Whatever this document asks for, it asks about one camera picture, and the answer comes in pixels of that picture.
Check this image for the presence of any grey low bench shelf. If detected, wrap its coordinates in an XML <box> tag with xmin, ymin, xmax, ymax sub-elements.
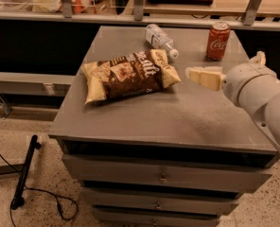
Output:
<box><xmin>0</xmin><ymin>72</ymin><xmax>74</xmax><ymax>96</ymax></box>

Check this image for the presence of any brown chip bag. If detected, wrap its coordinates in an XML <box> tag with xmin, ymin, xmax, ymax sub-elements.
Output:
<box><xmin>81</xmin><ymin>49</ymin><xmax>181</xmax><ymax>103</ymax></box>

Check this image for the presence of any middle grey drawer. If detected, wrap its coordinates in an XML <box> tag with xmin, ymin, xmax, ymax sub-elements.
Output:
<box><xmin>81</xmin><ymin>187</ymin><xmax>238</xmax><ymax>216</ymax></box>

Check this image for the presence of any grey drawer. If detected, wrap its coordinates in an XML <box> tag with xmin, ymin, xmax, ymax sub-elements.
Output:
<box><xmin>93</xmin><ymin>207</ymin><xmax>219</xmax><ymax>227</ymax></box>
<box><xmin>62</xmin><ymin>154</ymin><xmax>271</xmax><ymax>193</ymax></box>
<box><xmin>81</xmin><ymin>187</ymin><xmax>238</xmax><ymax>216</ymax></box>

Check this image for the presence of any grey drawer cabinet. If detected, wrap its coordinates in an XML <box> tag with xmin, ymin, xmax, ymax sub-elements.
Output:
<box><xmin>49</xmin><ymin>28</ymin><xmax>280</xmax><ymax>219</ymax></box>

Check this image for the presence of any bottom grey drawer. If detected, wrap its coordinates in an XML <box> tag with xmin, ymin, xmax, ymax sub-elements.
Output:
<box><xmin>93</xmin><ymin>207</ymin><xmax>219</xmax><ymax>227</ymax></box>

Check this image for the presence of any black floor stand bar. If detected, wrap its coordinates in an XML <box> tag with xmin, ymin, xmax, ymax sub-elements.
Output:
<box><xmin>10</xmin><ymin>135</ymin><xmax>41</xmax><ymax>210</ymax></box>

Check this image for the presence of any grey metal railing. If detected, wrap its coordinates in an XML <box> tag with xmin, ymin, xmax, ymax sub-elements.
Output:
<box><xmin>0</xmin><ymin>0</ymin><xmax>280</xmax><ymax>31</ymax></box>

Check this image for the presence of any red coke can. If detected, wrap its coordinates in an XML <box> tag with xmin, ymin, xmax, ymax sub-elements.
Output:
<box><xmin>206</xmin><ymin>22</ymin><xmax>231</xmax><ymax>61</ymax></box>

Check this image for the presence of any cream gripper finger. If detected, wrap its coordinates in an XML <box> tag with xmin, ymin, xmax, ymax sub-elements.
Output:
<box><xmin>249</xmin><ymin>51</ymin><xmax>266</xmax><ymax>66</ymax></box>
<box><xmin>185</xmin><ymin>66</ymin><xmax>225</xmax><ymax>91</ymax></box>

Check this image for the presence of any clear plastic water bottle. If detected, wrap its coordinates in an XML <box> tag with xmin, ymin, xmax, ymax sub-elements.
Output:
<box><xmin>145</xmin><ymin>24</ymin><xmax>179</xmax><ymax>60</ymax></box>

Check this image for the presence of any top grey drawer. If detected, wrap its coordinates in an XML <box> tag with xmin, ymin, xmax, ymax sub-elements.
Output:
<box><xmin>62</xmin><ymin>154</ymin><xmax>271</xmax><ymax>193</ymax></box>

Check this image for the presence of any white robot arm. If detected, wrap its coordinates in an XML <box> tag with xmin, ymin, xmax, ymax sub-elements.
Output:
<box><xmin>185</xmin><ymin>51</ymin><xmax>280</xmax><ymax>153</ymax></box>

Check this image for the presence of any black floor cable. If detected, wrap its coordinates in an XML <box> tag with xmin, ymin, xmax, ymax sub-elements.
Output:
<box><xmin>0</xmin><ymin>132</ymin><xmax>79</xmax><ymax>227</ymax></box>

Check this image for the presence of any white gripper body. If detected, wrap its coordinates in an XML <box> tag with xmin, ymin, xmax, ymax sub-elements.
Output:
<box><xmin>223</xmin><ymin>62</ymin><xmax>276</xmax><ymax>107</ymax></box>

